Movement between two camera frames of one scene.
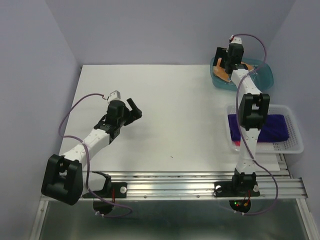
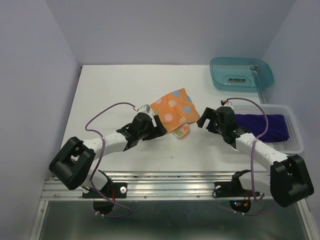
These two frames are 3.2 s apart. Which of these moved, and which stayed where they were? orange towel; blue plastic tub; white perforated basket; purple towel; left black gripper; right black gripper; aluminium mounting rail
Moved: left black gripper; right black gripper; orange towel
Stayed: aluminium mounting rail; white perforated basket; blue plastic tub; purple towel
